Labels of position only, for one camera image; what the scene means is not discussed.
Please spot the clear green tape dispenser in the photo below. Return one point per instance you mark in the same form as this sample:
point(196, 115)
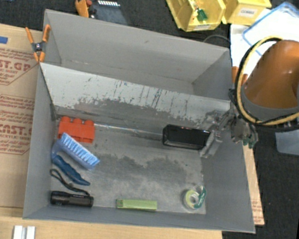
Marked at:
point(194, 197)

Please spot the orange toy brick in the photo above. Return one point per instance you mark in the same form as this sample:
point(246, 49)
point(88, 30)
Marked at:
point(76, 131)

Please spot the light blue scrub brush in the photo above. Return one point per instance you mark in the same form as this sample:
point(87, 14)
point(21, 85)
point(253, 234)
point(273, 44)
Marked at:
point(78, 151)

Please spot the brown cardboard board, red print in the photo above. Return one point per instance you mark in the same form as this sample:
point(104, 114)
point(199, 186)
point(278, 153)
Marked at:
point(4, 112)

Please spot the light green flat block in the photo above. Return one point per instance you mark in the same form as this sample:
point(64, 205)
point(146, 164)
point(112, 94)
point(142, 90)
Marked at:
point(137, 204)

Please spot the black rectangular box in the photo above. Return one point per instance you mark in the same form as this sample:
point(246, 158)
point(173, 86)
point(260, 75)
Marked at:
point(185, 138)

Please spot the grey metal bin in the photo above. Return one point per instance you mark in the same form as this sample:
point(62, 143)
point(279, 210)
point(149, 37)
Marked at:
point(142, 167)

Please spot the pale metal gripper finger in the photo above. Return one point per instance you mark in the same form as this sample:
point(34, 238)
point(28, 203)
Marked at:
point(216, 143)
point(206, 147)

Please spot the dark blue plastic tool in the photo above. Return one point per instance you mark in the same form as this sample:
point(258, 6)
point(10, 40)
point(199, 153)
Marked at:
point(69, 171)

